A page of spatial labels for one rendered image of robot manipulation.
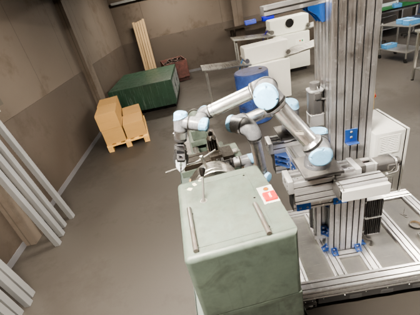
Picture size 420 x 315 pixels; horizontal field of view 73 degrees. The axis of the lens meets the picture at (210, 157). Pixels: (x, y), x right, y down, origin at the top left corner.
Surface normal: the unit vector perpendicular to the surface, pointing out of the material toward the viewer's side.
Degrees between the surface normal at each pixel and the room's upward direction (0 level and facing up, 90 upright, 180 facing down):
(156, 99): 90
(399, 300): 0
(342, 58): 90
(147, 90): 90
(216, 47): 90
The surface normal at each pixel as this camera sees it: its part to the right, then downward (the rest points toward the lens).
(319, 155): -0.10, 0.61
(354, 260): -0.20, -0.85
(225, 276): 0.15, 0.47
